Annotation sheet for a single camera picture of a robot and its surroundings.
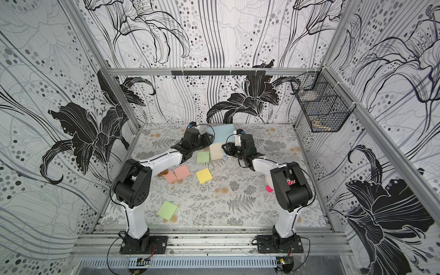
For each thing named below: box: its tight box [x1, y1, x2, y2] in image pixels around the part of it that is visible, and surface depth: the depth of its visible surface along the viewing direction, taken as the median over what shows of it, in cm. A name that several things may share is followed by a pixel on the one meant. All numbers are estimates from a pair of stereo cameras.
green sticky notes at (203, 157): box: [197, 151, 210, 163], surface depth 103 cm
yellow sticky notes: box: [195, 167, 213, 185], surface depth 97 cm
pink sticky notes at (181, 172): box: [174, 164, 191, 180], surface depth 97 cm
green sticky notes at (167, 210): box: [156, 200, 179, 221], surface depth 85 cm
